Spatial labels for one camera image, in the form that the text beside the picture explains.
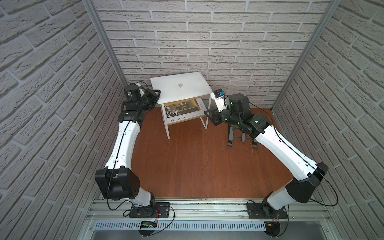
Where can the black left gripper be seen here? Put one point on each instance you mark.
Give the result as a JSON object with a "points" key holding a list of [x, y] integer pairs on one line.
{"points": [[153, 96]]}

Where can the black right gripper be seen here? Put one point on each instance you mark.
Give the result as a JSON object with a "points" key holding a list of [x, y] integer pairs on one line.
{"points": [[211, 114]]}

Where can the silver laptop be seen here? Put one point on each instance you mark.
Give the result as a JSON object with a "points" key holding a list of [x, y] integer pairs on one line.
{"points": [[181, 87]]}

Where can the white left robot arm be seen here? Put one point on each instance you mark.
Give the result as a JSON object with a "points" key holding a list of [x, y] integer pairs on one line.
{"points": [[116, 180]]}

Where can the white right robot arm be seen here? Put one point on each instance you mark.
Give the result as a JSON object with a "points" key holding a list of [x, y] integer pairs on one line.
{"points": [[307, 174]]}

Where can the black laptop stand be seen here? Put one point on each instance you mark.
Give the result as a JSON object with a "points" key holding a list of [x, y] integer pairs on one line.
{"points": [[235, 134]]}

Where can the white side table wooden top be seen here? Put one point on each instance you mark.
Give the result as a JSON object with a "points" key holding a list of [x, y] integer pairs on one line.
{"points": [[204, 122]]}

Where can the Folio magazine book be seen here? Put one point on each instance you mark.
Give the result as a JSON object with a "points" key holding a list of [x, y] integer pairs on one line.
{"points": [[184, 110]]}

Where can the right controller board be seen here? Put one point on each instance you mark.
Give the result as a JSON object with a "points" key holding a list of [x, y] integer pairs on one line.
{"points": [[272, 229]]}

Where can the controller board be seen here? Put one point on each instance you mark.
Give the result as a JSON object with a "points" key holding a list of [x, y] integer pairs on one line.
{"points": [[148, 225], [272, 229]]}

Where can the left controller board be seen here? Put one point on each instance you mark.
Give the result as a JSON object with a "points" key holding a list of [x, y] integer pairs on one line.
{"points": [[148, 225]]}

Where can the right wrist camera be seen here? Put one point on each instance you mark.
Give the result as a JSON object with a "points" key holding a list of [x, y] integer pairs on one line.
{"points": [[219, 96]]}

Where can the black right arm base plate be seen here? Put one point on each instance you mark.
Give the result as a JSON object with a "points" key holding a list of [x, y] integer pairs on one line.
{"points": [[264, 211]]}

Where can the aluminium frame rail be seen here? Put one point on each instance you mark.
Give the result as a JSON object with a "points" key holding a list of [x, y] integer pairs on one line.
{"points": [[200, 209]]}

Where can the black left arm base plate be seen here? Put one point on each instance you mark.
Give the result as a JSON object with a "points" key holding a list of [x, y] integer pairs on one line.
{"points": [[158, 210]]}

